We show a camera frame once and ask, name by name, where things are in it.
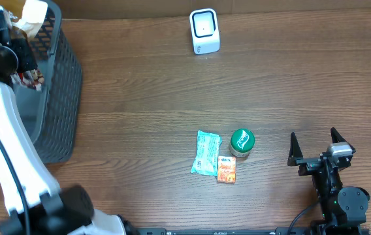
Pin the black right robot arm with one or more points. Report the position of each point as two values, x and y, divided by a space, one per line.
343 208

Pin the white barcode scanner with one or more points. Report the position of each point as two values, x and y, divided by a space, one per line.
204 31

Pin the teal wet wipes pack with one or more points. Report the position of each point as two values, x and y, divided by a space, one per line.
207 153

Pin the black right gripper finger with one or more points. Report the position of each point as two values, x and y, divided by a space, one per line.
295 152
338 138

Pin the green lidded jar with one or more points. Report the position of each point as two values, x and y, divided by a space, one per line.
241 143

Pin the grey plastic mesh basket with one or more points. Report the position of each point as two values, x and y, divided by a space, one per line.
49 116

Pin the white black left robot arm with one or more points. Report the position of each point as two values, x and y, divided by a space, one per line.
35 202

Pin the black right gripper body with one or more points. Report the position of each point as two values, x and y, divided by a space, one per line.
311 164

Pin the beige Pantree snack pouch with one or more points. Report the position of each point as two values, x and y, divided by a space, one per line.
24 20

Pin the orange Kleenex tissue pack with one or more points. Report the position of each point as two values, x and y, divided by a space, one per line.
226 169

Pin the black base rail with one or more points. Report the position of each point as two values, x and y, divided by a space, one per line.
276 231

